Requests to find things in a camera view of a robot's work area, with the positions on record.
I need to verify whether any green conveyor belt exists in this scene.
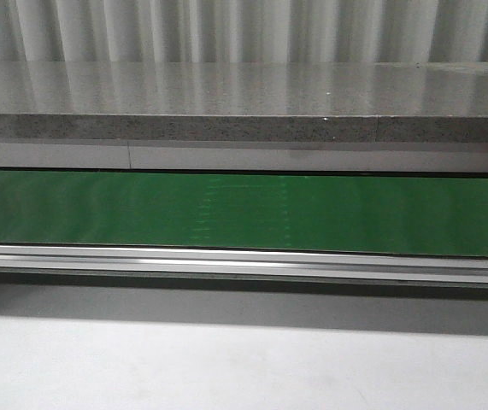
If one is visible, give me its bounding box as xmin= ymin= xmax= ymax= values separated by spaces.
xmin=0 ymin=170 xmax=488 ymax=257

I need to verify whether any white pleated curtain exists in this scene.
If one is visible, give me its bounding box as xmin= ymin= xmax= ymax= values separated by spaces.
xmin=0 ymin=1 xmax=488 ymax=63

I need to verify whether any grey speckled stone counter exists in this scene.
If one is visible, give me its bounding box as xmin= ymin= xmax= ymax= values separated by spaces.
xmin=0 ymin=61 xmax=488 ymax=173

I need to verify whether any silver conveyor frame rail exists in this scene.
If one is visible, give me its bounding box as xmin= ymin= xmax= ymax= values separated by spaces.
xmin=0 ymin=244 xmax=488 ymax=286

